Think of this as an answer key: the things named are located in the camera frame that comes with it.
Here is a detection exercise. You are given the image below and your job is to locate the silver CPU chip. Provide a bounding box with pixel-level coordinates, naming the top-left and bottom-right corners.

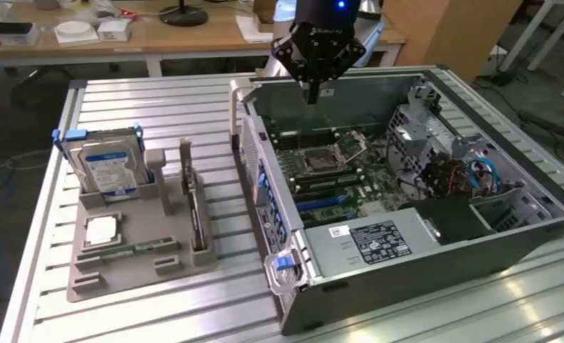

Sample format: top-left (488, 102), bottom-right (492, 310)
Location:
top-left (83, 216), bottom-right (121, 247)

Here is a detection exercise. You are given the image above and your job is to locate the hard disk in blue caddy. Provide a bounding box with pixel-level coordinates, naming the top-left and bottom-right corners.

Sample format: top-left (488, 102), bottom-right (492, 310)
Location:
top-left (51, 122), bottom-right (157, 197)

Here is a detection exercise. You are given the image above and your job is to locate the white carton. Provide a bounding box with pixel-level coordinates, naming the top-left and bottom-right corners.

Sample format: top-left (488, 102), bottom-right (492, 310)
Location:
top-left (236, 14), bottom-right (276, 44)

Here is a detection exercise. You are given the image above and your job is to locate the wooden cabinet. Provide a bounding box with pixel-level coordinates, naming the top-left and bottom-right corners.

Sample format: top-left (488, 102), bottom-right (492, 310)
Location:
top-left (381, 0), bottom-right (526, 83)

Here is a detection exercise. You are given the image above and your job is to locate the CPU socket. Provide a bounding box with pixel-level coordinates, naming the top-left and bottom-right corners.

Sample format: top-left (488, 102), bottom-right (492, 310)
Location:
top-left (300, 146), bottom-right (345, 172)

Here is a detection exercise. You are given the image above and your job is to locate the brown cardboard box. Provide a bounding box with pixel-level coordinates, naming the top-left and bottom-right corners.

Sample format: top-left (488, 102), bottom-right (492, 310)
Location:
top-left (254, 0), bottom-right (279, 23)

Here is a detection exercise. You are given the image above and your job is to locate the silver socket cover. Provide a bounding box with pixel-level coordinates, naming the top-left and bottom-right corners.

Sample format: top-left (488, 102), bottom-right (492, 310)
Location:
top-left (332, 128), bottom-right (369, 161)

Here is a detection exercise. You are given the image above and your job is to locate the grey power supply unit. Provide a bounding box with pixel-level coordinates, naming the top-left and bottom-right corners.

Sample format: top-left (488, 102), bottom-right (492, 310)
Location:
top-left (303, 208), bottom-right (443, 279)

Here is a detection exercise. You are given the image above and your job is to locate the red wire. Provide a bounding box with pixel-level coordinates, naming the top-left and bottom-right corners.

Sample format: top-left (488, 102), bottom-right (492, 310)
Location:
top-left (445, 162), bottom-right (470, 196)

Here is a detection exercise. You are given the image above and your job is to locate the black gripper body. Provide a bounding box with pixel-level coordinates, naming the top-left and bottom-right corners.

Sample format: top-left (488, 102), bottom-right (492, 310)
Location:
top-left (291, 0), bottom-right (363, 82)

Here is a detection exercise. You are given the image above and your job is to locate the black graphics card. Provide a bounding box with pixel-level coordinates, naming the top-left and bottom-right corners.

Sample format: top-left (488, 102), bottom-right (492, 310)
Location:
top-left (178, 137), bottom-right (212, 252)

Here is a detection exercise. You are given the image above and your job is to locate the black chair base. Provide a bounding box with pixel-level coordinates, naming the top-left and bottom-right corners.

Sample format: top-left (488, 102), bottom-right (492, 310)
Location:
top-left (5, 62), bottom-right (121, 106)

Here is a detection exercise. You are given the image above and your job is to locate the white table frame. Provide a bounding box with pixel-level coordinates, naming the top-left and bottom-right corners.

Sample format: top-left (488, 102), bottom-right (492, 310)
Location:
top-left (499, 0), bottom-right (564, 98)

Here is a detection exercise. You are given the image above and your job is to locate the wooden desk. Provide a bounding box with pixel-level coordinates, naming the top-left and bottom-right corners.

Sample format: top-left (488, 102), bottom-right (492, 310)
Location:
top-left (0, 0), bottom-right (407, 69)

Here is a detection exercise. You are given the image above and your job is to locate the white round container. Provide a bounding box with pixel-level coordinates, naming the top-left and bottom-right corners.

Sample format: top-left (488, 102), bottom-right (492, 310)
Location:
top-left (54, 20), bottom-right (102, 47)

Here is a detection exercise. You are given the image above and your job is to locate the black open PC case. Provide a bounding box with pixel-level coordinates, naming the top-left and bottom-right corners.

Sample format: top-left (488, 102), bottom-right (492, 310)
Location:
top-left (228, 69), bottom-right (564, 337)

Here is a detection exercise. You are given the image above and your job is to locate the grey parts rack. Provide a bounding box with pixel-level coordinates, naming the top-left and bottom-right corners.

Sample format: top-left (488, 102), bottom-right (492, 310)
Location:
top-left (66, 148), bottom-right (221, 303)

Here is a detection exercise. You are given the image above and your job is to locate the white labelled box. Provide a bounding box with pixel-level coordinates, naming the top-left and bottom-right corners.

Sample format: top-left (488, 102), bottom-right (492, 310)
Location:
top-left (95, 19), bottom-right (133, 42)

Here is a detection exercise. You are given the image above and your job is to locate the silver perforated disk bay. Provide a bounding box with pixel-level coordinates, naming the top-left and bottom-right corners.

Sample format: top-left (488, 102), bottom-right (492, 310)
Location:
top-left (385, 103), bottom-right (459, 187)

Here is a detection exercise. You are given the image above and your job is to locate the silver disk bay bracket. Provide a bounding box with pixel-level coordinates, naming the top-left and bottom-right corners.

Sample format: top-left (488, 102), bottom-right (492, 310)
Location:
top-left (470, 187), bottom-right (555, 233)

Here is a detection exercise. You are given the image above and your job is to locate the green RAM stick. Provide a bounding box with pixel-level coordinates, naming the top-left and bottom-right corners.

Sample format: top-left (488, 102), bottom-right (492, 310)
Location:
top-left (79, 238), bottom-right (178, 259)

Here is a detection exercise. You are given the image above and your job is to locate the green motherboard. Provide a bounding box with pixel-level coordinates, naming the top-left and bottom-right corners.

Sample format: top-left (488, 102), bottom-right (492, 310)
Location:
top-left (262, 119), bottom-right (409, 228)

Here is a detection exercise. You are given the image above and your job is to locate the blue wire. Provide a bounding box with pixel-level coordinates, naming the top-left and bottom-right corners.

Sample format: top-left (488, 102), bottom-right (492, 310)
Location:
top-left (467, 159), bottom-right (503, 197)

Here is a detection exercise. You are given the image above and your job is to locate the black round lamp base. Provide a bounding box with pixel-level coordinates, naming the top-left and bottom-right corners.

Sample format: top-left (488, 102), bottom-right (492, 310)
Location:
top-left (160, 0), bottom-right (210, 28)

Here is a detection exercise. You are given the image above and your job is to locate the white box black lid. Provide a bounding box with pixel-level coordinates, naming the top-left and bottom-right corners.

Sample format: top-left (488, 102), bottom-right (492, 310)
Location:
top-left (0, 21), bottom-right (42, 46)

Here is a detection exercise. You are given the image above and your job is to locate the blue expansion slot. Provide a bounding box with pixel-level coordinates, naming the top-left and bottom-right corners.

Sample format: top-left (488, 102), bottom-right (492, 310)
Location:
top-left (296, 194), bottom-right (351, 212)

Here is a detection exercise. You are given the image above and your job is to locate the blue case latch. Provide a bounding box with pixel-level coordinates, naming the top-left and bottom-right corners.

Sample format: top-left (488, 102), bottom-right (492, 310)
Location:
top-left (273, 251), bottom-right (296, 274)

